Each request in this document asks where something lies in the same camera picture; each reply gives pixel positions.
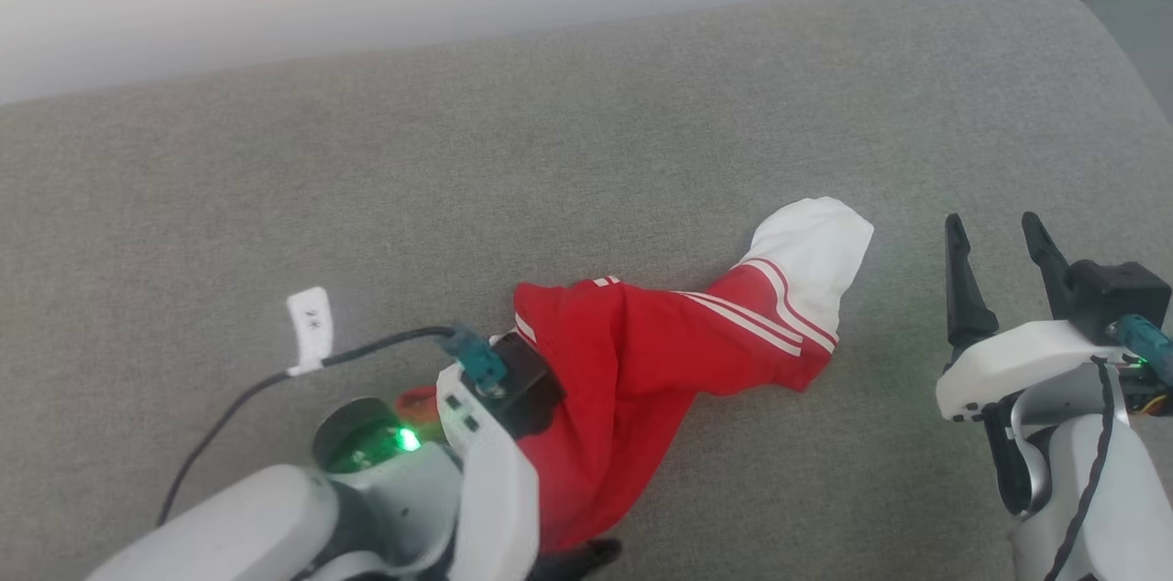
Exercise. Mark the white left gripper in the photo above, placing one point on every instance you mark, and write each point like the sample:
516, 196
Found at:
495, 489

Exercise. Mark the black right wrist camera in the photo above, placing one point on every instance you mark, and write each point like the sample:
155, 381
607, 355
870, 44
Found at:
1118, 292

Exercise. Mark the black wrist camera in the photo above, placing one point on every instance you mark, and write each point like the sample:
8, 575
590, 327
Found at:
527, 389
1118, 292

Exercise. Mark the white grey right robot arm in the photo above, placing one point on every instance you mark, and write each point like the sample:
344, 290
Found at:
1127, 489

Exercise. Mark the red white basketball jersey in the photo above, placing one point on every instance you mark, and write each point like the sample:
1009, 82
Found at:
641, 361

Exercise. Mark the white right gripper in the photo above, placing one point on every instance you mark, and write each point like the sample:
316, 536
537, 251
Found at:
1008, 361

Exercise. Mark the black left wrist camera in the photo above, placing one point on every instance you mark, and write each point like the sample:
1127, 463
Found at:
527, 389

